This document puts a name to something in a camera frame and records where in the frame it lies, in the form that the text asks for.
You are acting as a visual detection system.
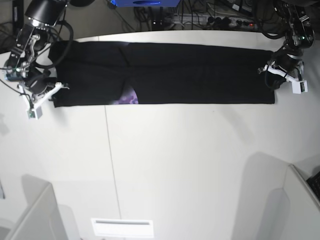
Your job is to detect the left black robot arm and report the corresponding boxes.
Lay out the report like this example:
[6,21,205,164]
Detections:
[252,0,315,94]

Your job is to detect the black T-shirt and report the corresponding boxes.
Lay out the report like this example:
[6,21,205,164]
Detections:
[53,41,275,108]

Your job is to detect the blue box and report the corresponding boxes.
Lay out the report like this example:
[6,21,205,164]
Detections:
[109,0,180,8]

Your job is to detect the white power strip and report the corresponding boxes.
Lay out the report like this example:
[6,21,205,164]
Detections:
[169,13,256,30]

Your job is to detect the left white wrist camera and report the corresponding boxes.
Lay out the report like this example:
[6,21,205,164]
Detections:
[257,62,308,94]

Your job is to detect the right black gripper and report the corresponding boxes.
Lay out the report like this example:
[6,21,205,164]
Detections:
[21,69,70,100]

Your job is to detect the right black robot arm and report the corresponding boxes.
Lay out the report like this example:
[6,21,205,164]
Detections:
[1,0,74,97]

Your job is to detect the black keyboard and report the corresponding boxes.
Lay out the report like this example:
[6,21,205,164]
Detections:
[306,172,320,199]

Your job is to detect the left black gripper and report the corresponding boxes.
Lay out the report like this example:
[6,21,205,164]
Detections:
[266,48,304,84]

